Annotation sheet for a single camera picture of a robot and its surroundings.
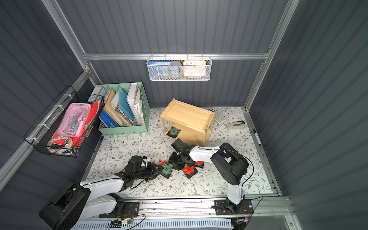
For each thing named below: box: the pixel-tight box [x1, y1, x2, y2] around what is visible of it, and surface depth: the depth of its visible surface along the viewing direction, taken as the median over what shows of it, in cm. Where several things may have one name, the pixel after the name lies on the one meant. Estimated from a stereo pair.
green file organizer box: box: [95, 81, 150, 137], surface depth 99 cm
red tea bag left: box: [158, 160, 169, 166], surface depth 92 cm
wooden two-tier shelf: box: [160, 98, 216, 147], surface depth 91 cm
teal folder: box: [118, 88, 135, 121], surface depth 96 cm
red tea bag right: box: [194, 161, 205, 169], surface depth 91 cm
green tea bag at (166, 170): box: [160, 163, 174, 179], surface depth 88 cm
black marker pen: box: [253, 128, 262, 146], surface depth 109 cm
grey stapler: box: [226, 120, 247, 130], surface depth 109 cm
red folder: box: [52, 139, 66, 146], surface depth 69 cm
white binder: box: [126, 82, 140, 126], surface depth 95 cm
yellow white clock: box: [183, 59, 207, 77], surface depth 90 cm
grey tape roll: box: [167, 60, 184, 79], surface depth 89 cm
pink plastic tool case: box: [56, 102, 92, 138], surface depth 74 cm
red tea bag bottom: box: [182, 163, 199, 180], surface depth 88 cm
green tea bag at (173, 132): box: [166, 126, 182, 139], surface depth 104 cm
